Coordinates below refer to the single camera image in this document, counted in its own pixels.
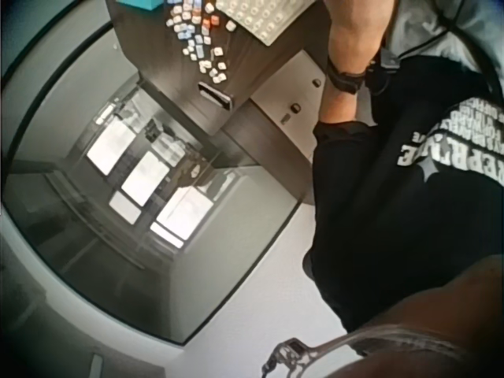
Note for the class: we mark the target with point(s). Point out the person's left hand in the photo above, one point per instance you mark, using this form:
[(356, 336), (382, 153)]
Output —
[(354, 35)]

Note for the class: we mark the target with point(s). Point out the black wrist band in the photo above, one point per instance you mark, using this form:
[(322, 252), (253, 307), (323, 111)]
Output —
[(347, 81)]

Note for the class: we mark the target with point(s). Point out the round drawer knob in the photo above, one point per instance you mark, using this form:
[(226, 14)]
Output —
[(294, 107), (316, 83)]

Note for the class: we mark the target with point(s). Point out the white drawer unit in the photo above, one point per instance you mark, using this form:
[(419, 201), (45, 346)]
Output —
[(289, 76)]

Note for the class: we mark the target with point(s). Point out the person's legs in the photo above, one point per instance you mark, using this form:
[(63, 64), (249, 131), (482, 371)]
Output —
[(437, 27)]

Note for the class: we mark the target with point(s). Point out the white keyboard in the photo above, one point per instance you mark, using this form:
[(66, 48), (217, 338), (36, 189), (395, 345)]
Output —
[(260, 19)]

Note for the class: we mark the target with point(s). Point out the black rectangular device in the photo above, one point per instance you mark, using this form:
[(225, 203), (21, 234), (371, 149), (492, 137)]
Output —
[(215, 97)]

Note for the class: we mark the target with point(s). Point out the scattered heap of keycaps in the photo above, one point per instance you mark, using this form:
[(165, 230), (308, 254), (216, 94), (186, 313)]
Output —
[(204, 65)]

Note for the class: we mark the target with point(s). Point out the brown wooden desk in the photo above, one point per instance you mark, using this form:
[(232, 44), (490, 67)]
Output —
[(165, 59)]

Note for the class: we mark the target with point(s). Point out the teal box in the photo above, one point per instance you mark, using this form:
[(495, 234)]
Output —
[(138, 4)]

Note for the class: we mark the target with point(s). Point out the glass partition with black frame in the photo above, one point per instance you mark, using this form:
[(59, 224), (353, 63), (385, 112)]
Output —
[(118, 244)]

